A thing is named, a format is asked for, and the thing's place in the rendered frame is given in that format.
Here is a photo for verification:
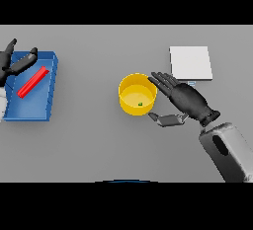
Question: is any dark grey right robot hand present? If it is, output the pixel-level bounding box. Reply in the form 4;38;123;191
147;71;221;128

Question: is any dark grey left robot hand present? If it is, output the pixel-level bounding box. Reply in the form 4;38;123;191
0;38;39;88

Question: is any red beaker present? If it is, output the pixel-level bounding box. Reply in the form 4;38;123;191
17;65;50;100

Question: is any pale square measuring scale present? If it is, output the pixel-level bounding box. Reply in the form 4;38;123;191
169;45;213;86

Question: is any yellow bowl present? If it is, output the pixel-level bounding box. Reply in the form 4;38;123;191
118;72;159;116

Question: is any blue tray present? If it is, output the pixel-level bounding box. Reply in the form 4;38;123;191
2;50;59;122

